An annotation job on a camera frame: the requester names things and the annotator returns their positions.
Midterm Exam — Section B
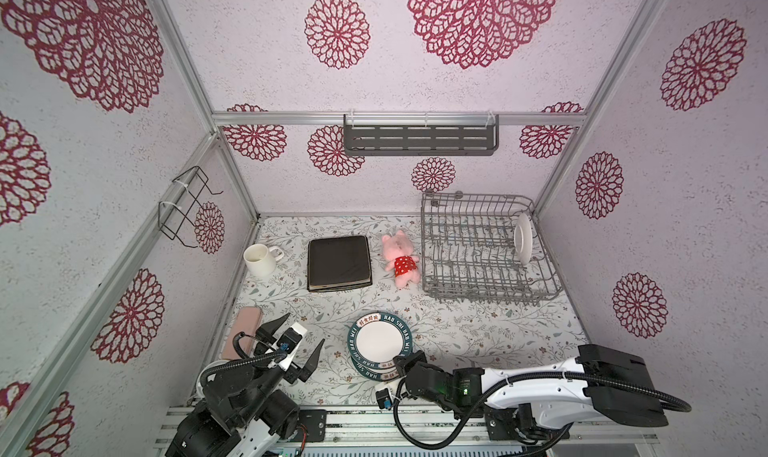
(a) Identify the white round plate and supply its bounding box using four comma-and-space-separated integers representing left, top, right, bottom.
514, 213, 533, 266
347, 343, 403, 382
347, 312, 413, 371

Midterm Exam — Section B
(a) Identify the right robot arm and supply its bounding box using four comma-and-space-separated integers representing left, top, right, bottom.
376, 344, 668, 442

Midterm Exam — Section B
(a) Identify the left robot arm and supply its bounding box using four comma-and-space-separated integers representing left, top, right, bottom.
165, 314, 327, 457

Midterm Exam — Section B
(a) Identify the white mug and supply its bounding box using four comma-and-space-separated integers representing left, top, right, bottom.
243, 244, 285, 280

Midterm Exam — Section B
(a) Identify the pink plush pig toy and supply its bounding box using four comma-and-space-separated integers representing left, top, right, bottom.
381, 230, 421, 290

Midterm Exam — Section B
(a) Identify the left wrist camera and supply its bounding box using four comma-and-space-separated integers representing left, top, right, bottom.
273, 323, 307, 371

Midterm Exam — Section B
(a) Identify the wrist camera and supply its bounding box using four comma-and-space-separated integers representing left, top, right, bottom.
273, 323, 307, 371
374, 386, 395, 410

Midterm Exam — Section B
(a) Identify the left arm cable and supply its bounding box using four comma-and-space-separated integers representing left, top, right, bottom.
199, 330, 286, 392

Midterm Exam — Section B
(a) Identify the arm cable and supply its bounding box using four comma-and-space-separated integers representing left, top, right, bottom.
199, 330, 286, 392
391, 369, 693, 457

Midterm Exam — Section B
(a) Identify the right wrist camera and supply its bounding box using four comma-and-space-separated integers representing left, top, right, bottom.
374, 386, 395, 410

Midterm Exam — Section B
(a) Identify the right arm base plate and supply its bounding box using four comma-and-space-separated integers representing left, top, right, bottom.
484, 408, 560, 446

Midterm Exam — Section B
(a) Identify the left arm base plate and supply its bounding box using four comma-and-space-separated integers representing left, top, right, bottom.
289, 409, 328, 444

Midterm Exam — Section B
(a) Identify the grey wire dish rack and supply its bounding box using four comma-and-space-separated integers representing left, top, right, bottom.
420, 191, 563, 305

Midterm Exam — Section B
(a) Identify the black wire wall hook rack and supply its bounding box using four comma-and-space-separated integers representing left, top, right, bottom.
156, 166, 223, 249

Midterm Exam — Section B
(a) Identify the aluminium mounting rail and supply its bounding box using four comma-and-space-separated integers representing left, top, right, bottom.
150, 404, 660, 455

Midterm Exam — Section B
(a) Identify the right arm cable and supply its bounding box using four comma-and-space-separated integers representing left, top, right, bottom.
391, 369, 693, 457

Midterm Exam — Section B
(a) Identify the grey wall shelf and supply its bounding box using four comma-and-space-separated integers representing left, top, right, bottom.
342, 114, 499, 157

